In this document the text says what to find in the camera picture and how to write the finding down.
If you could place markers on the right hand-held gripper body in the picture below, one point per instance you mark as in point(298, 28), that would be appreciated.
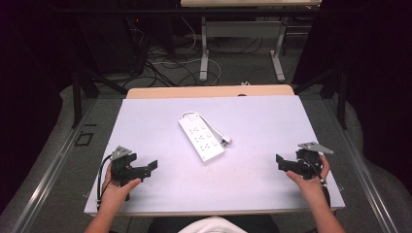
point(309, 161)

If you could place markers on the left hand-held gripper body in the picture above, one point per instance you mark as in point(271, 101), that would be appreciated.
point(121, 168)

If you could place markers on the person's right hand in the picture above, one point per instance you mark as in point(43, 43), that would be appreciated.
point(312, 189)

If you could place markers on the person's left hand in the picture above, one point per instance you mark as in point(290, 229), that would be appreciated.
point(115, 195)

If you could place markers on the white work mat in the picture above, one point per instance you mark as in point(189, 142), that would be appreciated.
point(252, 129)

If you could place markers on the white power strip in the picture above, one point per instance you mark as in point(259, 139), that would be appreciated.
point(200, 139)

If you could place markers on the person's dark trousers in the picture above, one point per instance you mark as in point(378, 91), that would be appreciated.
point(259, 225)

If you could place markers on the black metal stand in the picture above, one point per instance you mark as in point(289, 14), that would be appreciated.
point(341, 97)
point(77, 97)

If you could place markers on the wooden table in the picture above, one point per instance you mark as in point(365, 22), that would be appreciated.
point(194, 92)

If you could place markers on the person's white shirt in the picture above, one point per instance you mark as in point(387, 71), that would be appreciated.
point(212, 226)

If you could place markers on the dark curtain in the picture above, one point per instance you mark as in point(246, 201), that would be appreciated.
point(29, 64)
point(375, 64)

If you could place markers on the black computer tower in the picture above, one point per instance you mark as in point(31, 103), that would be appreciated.
point(113, 45)

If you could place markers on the white desk with metal legs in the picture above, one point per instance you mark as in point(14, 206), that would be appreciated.
point(243, 29)

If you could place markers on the black floor hatch frame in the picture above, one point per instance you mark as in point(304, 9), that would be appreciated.
point(84, 139)

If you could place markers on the aluminium floor rail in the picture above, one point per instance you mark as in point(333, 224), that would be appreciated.
point(48, 174)
point(366, 181)

